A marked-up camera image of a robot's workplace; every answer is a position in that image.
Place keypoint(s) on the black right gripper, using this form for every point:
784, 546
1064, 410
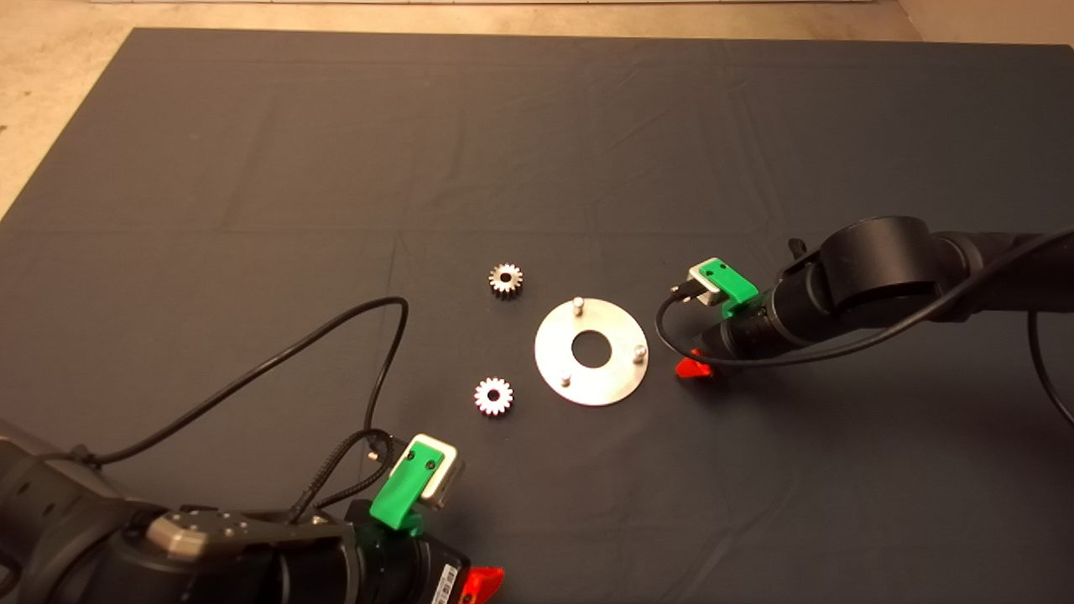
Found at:
742, 335

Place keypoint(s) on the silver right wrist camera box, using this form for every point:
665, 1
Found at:
701, 285

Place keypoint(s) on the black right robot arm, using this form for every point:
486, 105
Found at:
881, 260

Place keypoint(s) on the small steel planetary gear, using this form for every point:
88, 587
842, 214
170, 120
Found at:
513, 282
482, 397

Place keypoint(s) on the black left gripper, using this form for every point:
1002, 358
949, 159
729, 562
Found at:
411, 575

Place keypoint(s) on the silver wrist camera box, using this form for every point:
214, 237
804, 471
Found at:
701, 285
449, 482

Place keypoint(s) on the round metal carrier plate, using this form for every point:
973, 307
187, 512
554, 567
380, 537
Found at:
612, 382

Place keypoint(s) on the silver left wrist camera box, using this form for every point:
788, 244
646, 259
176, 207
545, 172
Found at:
449, 482

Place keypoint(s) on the dark grey table cloth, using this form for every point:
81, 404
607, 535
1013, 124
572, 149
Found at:
537, 151

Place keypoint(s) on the green right camera mount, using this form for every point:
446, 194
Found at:
730, 281

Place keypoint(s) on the green left camera mount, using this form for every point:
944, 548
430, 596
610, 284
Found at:
403, 495

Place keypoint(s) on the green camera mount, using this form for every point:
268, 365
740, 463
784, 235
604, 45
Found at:
730, 281
403, 495

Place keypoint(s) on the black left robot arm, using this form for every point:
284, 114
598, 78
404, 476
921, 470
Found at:
84, 537

